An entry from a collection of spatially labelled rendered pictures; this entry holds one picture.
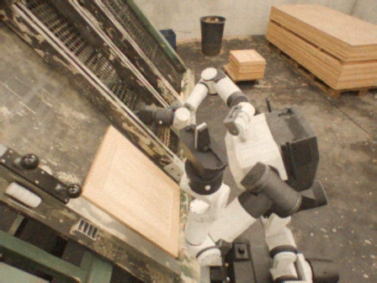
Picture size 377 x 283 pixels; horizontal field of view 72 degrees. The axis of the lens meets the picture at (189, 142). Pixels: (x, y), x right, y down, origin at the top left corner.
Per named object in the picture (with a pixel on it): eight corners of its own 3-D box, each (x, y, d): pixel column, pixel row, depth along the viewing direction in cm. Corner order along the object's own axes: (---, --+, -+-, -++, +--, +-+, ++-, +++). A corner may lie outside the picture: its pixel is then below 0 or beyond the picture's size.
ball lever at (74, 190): (59, 198, 71) (78, 202, 62) (47, 191, 69) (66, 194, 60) (67, 186, 73) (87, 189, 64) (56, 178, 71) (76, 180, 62)
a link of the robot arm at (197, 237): (182, 200, 77) (176, 237, 88) (193, 229, 69) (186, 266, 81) (214, 194, 80) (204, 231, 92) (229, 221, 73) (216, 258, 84)
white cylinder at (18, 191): (2, 194, 63) (31, 210, 67) (9, 189, 62) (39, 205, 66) (9, 184, 65) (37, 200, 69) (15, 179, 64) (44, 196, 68)
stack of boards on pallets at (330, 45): (391, 93, 400) (419, 40, 351) (331, 98, 385) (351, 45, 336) (306, 41, 588) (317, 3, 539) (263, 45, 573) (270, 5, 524)
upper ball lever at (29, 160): (19, 173, 65) (34, 173, 56) (5, 165, 63) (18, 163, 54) (29, 162, 67) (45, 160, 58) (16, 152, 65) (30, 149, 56)
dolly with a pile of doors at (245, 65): (262, 84, 420) (267, 61, 395) (231, 88, 412) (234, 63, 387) (248, 69, 467) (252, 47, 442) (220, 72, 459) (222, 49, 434)
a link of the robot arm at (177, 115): (163, 129, 126) (186, 132, 127) (163, 120, 116) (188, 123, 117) (166, 109, 129) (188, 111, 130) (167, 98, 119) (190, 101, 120)
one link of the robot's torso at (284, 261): (290, 260, 171) (288, 219, 142) (300, 292, 155) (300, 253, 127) (267, 263, 174) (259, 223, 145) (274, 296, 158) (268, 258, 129)
